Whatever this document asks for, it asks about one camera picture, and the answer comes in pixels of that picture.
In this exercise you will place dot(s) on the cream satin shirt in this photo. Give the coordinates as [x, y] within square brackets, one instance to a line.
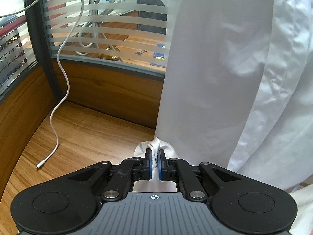
[156, 143]

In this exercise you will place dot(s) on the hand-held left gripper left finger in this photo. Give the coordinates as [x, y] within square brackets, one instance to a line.
[148, 166]

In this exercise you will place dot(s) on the brass object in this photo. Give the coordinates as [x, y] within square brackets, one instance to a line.
[110, 57]

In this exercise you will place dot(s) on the white coat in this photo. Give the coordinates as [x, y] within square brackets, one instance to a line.
[220, 78]

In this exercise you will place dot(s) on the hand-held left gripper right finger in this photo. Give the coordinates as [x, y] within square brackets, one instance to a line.
[161, 166]

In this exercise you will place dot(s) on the blue and yellow box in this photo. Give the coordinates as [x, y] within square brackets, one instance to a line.
[160, 55]

